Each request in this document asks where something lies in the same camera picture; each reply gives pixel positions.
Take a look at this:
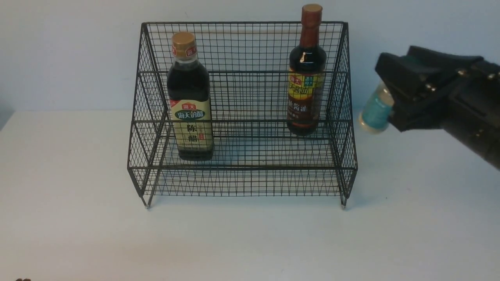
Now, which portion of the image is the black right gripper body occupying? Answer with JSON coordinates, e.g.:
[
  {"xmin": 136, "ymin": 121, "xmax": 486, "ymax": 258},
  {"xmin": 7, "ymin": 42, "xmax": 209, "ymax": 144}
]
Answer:
[{"xmin": 440, "ymin": 60, "xmax": 500, "ymax": 169}]

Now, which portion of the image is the black wire mesh shelf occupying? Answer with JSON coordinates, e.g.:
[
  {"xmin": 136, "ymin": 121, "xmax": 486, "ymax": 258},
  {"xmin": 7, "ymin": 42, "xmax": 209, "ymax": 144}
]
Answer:
[{"xmin": 127, "ymin": 21, "xmax": 358, "ymax": 208}]

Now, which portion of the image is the dark vinegar bottle gold cap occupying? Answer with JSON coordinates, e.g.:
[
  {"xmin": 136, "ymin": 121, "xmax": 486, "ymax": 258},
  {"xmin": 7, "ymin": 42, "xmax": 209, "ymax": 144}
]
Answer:
[{"xmin": 166, "ymin": 32, "xmax": 214, "ymax": 161}]

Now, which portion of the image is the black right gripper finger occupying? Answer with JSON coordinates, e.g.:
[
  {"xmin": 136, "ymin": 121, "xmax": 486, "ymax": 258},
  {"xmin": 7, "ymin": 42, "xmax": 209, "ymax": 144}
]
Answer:
[
  {"xmin": 406, "ymin": 46, "xmax": 485, "ymax": 76},
  {"xmin": 375, "ymin": 53, "xmax": 457, "ymax": 132}
]

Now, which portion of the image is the soy sauce bottle red cap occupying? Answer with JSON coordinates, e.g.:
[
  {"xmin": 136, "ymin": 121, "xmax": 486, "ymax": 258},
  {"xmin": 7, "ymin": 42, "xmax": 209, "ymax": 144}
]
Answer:
[{"xmin": 286, "ymin": 4, "xmax": 327, "ymax": 136}]

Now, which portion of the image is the small spice jar green lid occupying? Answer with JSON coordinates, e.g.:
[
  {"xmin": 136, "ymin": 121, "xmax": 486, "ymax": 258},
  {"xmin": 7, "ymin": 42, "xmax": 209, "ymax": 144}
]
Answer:
[{"xmin": 359, "ymin": 81, "xmax": 395, "ymax": 134}]

